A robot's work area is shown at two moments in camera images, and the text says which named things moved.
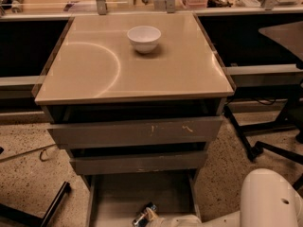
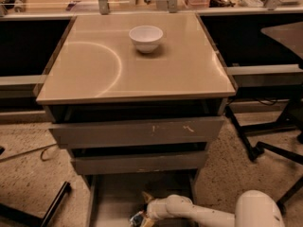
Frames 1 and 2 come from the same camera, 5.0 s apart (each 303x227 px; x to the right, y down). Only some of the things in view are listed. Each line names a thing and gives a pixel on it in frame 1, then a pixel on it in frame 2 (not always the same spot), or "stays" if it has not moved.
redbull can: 141,218 stays
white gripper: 168,221 → 155,209
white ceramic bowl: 145,38 stays
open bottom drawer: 114,200 stays
